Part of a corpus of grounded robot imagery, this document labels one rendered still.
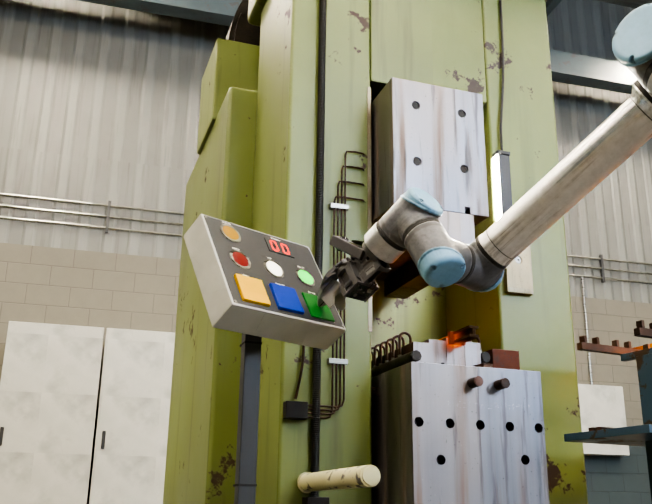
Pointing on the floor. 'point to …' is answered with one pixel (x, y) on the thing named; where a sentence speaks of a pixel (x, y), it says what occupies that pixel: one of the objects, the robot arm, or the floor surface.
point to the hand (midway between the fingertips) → (321, 300)
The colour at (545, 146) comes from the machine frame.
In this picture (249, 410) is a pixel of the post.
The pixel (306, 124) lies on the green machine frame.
